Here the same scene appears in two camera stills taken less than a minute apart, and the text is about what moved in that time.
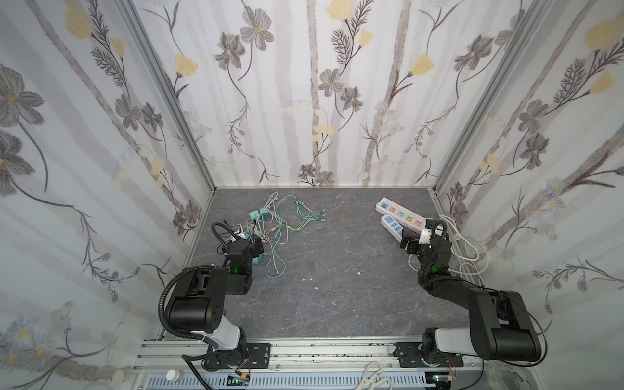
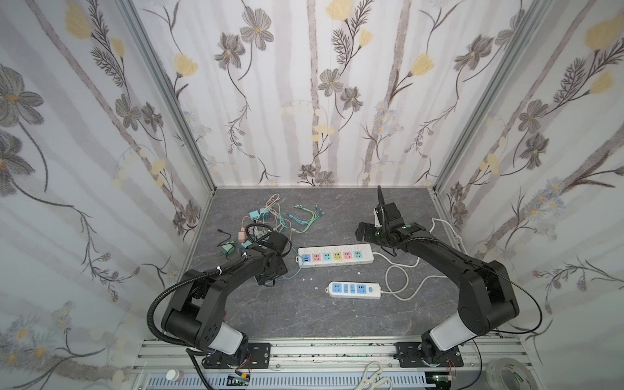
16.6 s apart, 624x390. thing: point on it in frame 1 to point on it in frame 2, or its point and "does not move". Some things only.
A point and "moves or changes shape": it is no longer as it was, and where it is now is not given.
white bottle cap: [172, 374] does not move
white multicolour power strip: [406, 218] moves or changes shape
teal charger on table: [264, 214] does not move
